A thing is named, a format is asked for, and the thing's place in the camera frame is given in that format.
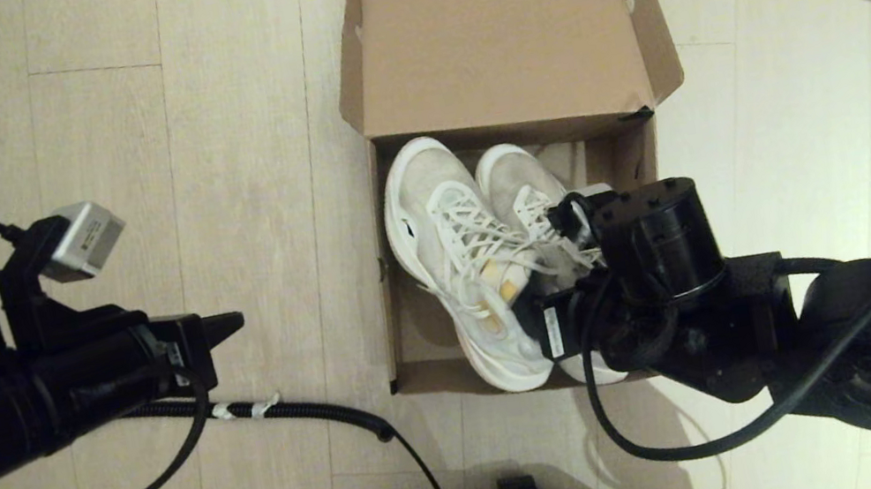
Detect black corrugated cable white tape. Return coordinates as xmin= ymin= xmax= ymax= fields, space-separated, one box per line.
xmin=128 ymin=350 xmax=470 ymax=489

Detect brown cardboard shoe box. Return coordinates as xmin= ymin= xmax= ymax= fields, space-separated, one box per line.
xmin=319 ymin=0 xmax=735 ymax=423

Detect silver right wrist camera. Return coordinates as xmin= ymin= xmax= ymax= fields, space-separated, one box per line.
xmin=542 ymin=182 xmax=625 ymax=249

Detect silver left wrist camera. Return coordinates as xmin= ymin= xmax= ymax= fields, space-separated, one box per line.
xmin=31 ymin=195 xmax=134 ymax=288

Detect white mesh lace-up sneaker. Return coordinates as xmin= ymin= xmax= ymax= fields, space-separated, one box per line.
xmin=371 ymin=121 xmax=559 ymax=411
xmin=470 ymin=125 xmax=648 ymax=402

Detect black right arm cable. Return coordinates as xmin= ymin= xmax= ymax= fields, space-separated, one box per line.
xmin=545 ymin=96 xmax=871 ymax=477

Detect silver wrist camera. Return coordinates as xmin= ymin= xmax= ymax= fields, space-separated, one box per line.
xmin=542 ymin=182 xmax=625 ymax=249
xmin=31 ymin=195 xmax=134 ymax=288

